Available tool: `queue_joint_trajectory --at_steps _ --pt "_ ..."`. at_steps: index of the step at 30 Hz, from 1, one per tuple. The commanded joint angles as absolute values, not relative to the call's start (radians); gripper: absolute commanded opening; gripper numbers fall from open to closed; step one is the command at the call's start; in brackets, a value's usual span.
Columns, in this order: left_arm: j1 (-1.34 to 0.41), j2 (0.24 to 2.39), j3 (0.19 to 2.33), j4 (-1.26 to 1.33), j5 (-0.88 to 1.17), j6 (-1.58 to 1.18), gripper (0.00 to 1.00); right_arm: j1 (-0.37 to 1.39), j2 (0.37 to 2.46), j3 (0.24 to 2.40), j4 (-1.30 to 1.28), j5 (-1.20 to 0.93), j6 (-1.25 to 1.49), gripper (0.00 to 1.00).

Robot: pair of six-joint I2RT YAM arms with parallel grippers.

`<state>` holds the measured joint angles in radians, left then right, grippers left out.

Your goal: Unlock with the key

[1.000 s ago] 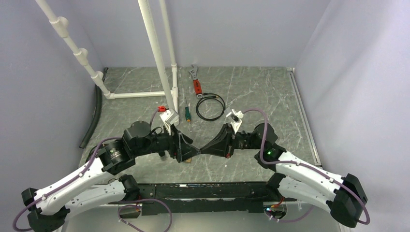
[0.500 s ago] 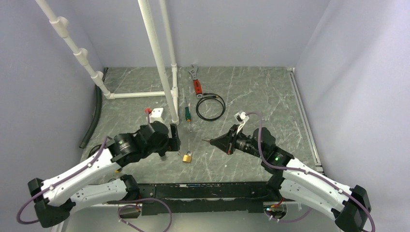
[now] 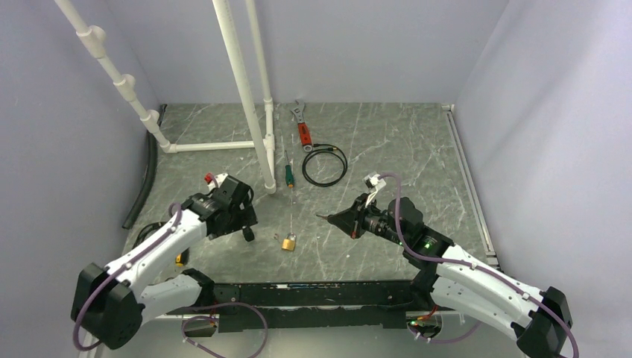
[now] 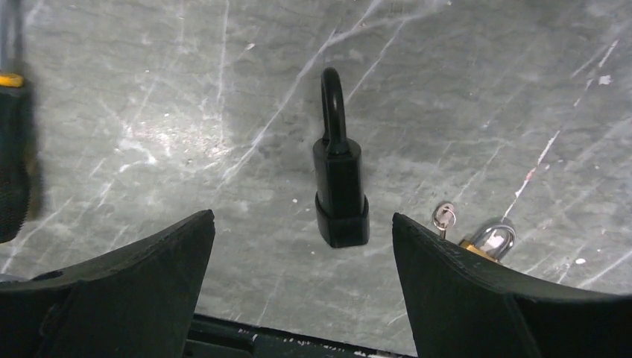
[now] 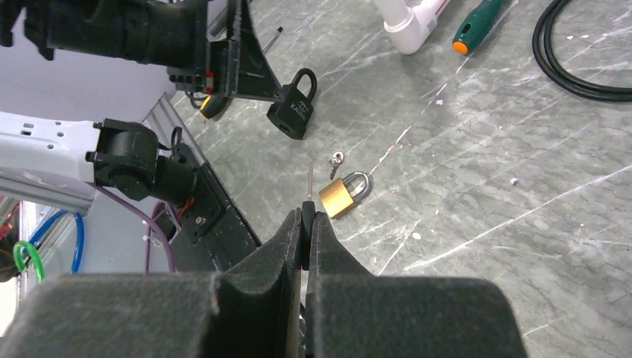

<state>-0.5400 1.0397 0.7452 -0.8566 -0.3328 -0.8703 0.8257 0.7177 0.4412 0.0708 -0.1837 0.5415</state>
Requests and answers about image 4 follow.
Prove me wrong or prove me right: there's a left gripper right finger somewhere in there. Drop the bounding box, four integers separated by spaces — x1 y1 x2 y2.
392 213 631 357

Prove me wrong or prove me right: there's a small silver key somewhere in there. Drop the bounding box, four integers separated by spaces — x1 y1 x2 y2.
432 201 456 239

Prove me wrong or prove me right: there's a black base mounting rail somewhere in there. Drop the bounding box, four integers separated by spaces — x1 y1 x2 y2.
182 314 401 358

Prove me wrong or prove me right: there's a small brass padlock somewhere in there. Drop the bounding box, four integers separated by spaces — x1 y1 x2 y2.
459 218 517 263

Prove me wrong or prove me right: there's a black padlock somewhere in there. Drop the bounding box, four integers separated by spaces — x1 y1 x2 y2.
312 67 370 248

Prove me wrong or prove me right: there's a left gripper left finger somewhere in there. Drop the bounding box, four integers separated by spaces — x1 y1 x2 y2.
1 210 215 357

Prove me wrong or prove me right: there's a yellow black screwdriver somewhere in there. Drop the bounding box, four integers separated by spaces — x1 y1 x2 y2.
1 1 31 243

